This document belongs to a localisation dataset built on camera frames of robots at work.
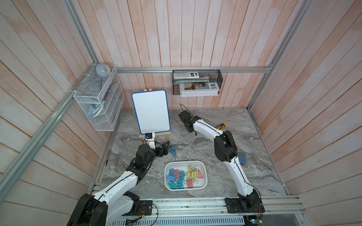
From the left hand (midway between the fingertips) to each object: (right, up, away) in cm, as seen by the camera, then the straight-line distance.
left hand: (163, 143), depth 84 cm
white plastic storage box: (+14, -20, -1) cm, 24 cm away
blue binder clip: (+5, -18, +1) cm, 19 cm away
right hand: (+22, +12, +22) cm, 33 cm away
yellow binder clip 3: (+20, -15, -2) cm, 25 cm away
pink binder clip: (+8, -17, -2) cm, 19 cm away
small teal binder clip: (+12, -19, -2) cm, 22 cm away
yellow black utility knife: (+43, +9, +23) cm, 50 cm away
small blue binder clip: (+5, -20, -3) cm, 21 cm away
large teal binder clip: (+10, -23, -4) cm, 26 cm away
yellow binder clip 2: (+17, -18, -4) cm, 25 cm away
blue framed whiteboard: (-7, +20, +4) cm, 22 cm away
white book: (+22, +35, +9) cm, 42 cm away
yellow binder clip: (+16, -16, +1) cm, 23 cm away
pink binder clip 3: (+22, -19, -2) cm, 29 cm away
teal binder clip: (+6, -23, -4) cm, 24 cm away
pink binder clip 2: (+16, -23, -4) cm, 28 cm away
